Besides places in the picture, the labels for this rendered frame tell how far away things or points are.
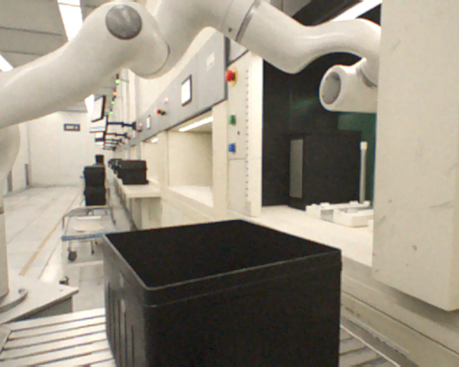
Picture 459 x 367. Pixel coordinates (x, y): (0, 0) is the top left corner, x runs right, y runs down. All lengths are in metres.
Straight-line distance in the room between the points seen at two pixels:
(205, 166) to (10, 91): 1.99
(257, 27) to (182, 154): 1.94
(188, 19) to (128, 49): 0.15
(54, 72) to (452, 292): 0.71
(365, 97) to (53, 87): 0.59
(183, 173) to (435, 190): 2.20
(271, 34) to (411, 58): 0.27
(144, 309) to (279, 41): 0.52
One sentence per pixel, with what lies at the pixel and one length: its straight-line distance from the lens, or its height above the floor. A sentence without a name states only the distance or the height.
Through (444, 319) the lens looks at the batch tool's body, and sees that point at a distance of 0.57.
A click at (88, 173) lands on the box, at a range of 4.49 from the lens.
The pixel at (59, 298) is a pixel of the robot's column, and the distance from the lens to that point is 0.83.
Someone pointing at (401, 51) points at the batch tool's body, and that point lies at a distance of 0.53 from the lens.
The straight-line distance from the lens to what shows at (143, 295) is 0.34.
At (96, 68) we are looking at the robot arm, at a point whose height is 1.22.
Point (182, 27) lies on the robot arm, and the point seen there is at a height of 1.32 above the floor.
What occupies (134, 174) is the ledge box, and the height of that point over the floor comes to 0.91.
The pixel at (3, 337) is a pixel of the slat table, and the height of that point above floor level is 0.76.
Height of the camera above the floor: 1.06
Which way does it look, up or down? 5 degrees down
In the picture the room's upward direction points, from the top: straight up
